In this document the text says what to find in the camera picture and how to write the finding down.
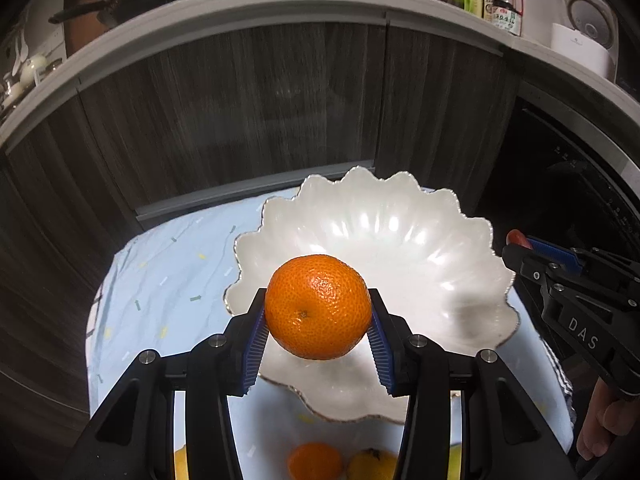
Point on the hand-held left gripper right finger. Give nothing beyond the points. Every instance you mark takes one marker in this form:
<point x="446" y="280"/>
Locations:
<point x="382" y="360"/>

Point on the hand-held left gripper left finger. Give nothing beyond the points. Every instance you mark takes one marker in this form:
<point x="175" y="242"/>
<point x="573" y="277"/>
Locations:
<point x="255" y="350"/>

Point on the white kitchen countertop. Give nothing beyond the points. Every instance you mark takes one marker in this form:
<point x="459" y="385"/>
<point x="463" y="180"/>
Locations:
<point x="250" y="2"/>

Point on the white mug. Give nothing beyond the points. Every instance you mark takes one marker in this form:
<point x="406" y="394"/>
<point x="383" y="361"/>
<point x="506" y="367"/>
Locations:
<point x="32" y="67"/>

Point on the yellow mango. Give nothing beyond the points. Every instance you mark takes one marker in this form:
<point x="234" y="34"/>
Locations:
<point x="372" y="466"/>

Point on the dark wood cabinet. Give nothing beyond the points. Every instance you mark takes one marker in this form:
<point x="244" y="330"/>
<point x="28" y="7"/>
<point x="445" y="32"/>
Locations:
<point x="250" y="110"/>

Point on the person's right hand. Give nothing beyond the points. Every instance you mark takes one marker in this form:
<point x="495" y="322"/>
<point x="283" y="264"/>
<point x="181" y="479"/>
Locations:
<point x="600" y="425"/>

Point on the brown cutting board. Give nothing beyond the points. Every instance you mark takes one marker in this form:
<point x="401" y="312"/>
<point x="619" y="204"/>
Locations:
<point x="82" y="35"/>

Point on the white rice cooker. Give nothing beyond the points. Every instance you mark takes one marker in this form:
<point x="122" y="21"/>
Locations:
<point x="582" y="35"/>

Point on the light blue tablecloth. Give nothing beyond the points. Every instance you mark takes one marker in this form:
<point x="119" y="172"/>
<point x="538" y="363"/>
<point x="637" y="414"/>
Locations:
<point x="165" y="280"/>

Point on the yellow lemon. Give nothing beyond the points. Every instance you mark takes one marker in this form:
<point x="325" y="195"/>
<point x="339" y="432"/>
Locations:
<point x="454" y="462"/>
<point x="180" y="465"/>

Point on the white scalloped bowl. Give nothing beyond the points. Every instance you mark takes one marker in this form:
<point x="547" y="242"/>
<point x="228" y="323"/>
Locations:
<point x="390" y="240"/>

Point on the orange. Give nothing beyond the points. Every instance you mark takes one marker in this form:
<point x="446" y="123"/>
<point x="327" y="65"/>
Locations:
<point x="315" y="461"/>
<point x="317" y="307"/>

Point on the red grape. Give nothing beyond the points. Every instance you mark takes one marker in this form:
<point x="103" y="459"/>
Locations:
<point x="515" y="237"/>

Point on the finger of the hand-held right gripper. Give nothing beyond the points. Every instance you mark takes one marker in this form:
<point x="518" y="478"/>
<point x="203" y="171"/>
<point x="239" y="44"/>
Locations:
<point x="525" y="260"/>
<point x="555" y="257"/>

